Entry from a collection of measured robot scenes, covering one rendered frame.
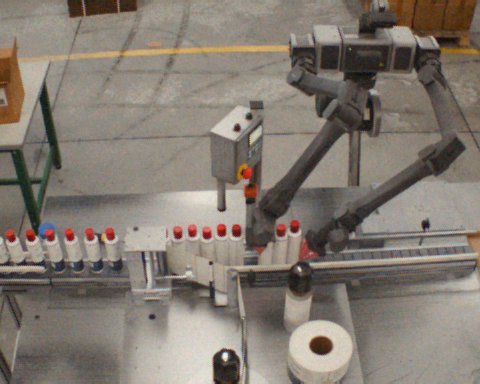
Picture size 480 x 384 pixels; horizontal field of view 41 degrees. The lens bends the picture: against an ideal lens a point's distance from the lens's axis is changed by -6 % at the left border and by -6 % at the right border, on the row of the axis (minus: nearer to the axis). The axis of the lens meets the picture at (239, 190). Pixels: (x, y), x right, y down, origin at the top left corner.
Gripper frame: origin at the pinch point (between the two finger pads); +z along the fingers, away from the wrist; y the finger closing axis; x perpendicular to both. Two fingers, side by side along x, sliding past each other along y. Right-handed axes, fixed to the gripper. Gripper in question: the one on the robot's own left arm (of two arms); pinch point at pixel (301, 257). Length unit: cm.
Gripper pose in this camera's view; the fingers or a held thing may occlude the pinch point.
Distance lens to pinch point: 247.4
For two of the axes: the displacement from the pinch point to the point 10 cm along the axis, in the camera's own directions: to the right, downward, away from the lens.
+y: 1.1, 6.5, -7.5
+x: 7.9, 4.0, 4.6
